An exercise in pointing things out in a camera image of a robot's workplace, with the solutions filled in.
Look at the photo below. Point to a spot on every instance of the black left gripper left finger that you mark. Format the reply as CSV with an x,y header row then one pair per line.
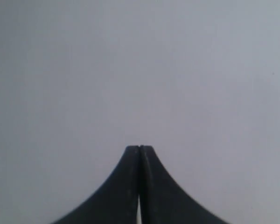
x,y
116,200

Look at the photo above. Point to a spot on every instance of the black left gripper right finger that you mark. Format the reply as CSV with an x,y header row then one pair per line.
x,y
162,200

